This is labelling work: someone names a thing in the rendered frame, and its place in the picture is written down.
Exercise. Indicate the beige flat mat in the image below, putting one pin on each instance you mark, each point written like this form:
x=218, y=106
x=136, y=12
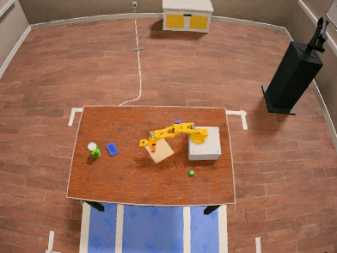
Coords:
x=162, y=150

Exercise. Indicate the green and white drink can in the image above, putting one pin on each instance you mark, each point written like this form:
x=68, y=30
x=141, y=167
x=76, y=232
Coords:
x=94, y=150

